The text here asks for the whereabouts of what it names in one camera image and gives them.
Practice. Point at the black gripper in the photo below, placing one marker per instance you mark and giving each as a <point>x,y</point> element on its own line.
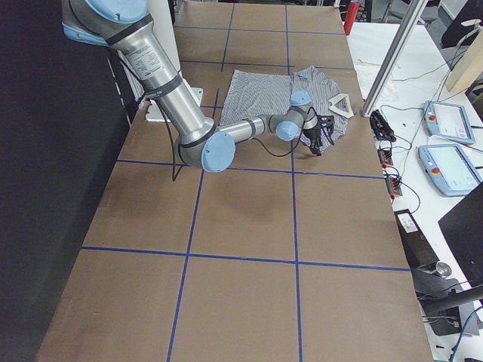
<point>312,136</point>

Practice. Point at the blue white striped shirt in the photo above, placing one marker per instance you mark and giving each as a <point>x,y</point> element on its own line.
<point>252,94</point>

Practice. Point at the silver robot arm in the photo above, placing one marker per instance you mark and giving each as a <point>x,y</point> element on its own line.
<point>127,26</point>

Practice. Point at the black clamp tool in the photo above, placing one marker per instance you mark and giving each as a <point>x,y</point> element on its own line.
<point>381,128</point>

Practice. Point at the orange black connector strip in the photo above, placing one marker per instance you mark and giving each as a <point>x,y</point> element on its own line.
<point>392,176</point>

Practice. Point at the clear plastic bag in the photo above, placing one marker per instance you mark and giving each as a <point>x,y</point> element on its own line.
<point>366,75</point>

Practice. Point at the brown paper table cover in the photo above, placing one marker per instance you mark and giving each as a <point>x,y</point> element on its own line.
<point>282,257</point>

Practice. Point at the upper blue teach pendant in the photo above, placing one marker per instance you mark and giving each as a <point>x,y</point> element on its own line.
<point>449,121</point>

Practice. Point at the blue teach pendant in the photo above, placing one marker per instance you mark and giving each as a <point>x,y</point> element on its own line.
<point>449,169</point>
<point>449,121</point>

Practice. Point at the lower blue teach pendant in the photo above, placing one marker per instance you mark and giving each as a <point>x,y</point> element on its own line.
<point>449,169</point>

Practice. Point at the red cylinder tube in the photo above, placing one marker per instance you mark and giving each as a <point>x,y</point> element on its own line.
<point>351,15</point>

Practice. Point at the black box with label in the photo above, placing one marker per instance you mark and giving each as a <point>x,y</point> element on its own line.
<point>417,249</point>

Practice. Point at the black monitor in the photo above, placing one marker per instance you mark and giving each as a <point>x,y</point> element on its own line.
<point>461,227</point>

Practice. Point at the wooden board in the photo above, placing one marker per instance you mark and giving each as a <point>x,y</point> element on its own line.
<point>469,67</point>

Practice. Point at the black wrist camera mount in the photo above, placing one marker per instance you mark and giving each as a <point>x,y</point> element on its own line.
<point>327,121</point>

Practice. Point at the aluminium frame post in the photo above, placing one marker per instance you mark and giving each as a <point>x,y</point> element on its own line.
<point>402,35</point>

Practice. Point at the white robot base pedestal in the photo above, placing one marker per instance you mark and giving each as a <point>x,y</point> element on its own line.
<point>164,32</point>

